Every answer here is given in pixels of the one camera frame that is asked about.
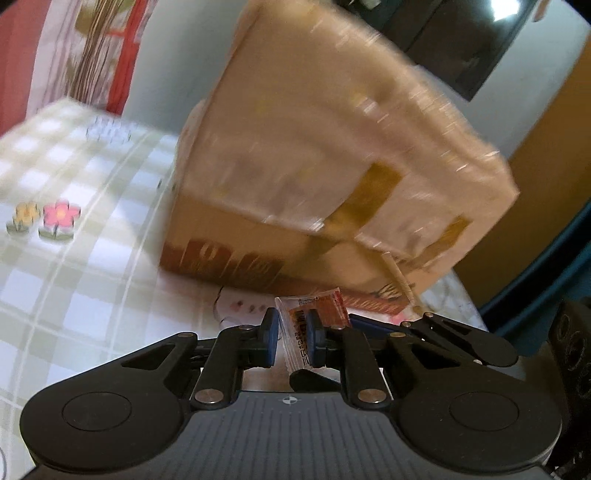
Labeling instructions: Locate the small dark red packet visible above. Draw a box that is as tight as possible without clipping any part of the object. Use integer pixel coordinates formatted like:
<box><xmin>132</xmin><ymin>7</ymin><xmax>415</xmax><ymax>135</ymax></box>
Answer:
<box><xmin>274</xmin><ymin>288</ymin><xmax>352</xmax><ymax>374</ymax></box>

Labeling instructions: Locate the wooden door panel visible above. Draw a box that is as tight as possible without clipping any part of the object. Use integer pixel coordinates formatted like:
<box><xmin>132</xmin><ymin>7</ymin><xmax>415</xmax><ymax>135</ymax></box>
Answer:
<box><xmin>455</xmin><ymin>43</ymin><xmax>590</xmax><ymax>307</ymax></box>

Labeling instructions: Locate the plastic-lined cardboard box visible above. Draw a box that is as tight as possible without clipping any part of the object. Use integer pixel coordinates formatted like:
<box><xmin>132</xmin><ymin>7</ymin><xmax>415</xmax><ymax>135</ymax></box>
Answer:
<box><xmin>160</xmin><ymin>1</ymin><xmax>519</xmax><ymax>314</ymax></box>

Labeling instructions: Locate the checkered lucky tablecloth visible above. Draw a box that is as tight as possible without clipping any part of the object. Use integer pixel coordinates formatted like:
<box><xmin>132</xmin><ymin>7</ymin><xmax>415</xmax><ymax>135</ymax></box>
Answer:
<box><xmin>0</xmin><ymin>97</ymin><xmax>488</xmax><ymax>471</ymax></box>

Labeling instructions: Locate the dark window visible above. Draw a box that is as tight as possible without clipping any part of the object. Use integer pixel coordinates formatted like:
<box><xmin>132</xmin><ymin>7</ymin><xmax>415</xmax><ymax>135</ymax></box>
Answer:
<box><xmin>337</xmin><ymin>0</ymin><xmax>536</xmax><ymax>101</ymax></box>

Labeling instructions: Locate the red printed curtain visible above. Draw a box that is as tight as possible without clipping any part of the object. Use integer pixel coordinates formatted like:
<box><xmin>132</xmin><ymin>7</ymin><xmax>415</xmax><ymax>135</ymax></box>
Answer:
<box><xmin>1</xmin><ymin>0</ymin><xmax>157</xmax><ymax>133</ymax></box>

